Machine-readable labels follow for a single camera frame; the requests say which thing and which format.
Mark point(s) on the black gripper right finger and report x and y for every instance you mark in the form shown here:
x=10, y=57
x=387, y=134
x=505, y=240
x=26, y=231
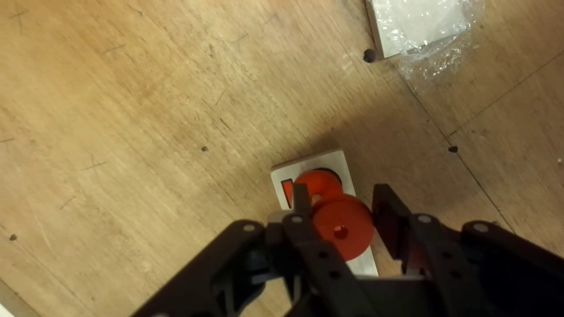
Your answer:
x=488, y=265

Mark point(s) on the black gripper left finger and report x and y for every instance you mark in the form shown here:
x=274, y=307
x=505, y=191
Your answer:
x=236, y=265

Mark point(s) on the red round block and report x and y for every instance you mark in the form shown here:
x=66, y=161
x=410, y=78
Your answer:
x=354, y=214
x=320, y=180

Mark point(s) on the white peg board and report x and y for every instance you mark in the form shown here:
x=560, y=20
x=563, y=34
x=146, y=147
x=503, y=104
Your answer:
x=329, y=159

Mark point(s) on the white foam board in plastic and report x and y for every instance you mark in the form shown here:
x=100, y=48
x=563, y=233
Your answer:
x=412, y=23

